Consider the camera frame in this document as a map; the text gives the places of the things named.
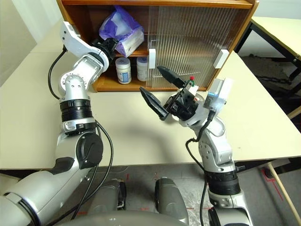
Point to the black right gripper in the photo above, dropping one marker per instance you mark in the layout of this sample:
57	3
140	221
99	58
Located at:
183	103

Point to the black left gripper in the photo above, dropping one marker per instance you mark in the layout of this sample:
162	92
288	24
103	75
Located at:
109	50

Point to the purple tissue pack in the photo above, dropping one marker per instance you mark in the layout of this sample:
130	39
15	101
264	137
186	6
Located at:
122	26

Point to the ribbed clear sliding door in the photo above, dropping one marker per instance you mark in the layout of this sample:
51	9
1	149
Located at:
152	58
221	58

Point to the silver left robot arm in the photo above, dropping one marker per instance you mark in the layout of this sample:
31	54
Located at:
73	94

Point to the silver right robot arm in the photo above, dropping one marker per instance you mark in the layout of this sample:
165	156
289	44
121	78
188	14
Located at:
214	150

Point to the brown wooden cabinet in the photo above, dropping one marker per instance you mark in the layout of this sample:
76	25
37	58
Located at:
105	87

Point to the white jar with blue label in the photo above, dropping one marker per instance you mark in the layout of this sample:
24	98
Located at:
123	70
142	69

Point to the grey rounded robot leg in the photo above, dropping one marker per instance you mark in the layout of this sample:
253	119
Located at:
169	197
105	193

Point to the grey robot torso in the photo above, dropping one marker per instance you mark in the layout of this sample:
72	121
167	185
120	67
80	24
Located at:
117	219

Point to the light wooden pole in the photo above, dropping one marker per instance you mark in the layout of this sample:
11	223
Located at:
282	195

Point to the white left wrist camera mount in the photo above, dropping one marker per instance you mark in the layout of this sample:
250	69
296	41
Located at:
70	37

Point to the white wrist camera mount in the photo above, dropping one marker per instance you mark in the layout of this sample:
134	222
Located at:
223	91
70	37

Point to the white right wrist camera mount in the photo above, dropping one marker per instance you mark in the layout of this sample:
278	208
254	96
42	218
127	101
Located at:
223	91

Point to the cream table with black frame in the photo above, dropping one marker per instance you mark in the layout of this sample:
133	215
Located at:
270	26

